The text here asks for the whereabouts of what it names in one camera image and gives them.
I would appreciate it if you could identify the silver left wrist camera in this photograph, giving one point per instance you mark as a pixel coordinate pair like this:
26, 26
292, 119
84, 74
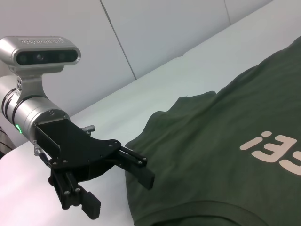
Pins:
40, 55

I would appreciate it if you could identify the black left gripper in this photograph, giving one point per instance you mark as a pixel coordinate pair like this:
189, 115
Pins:
70, 146

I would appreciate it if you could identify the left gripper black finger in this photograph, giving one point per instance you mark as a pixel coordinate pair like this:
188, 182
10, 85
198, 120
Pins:
141, 174

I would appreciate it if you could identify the dark brown striped object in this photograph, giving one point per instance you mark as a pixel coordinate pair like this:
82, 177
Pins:
3, 141

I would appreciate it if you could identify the dark green FREE! t-shirt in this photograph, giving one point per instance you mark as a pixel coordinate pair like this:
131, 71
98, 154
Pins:
211, 141

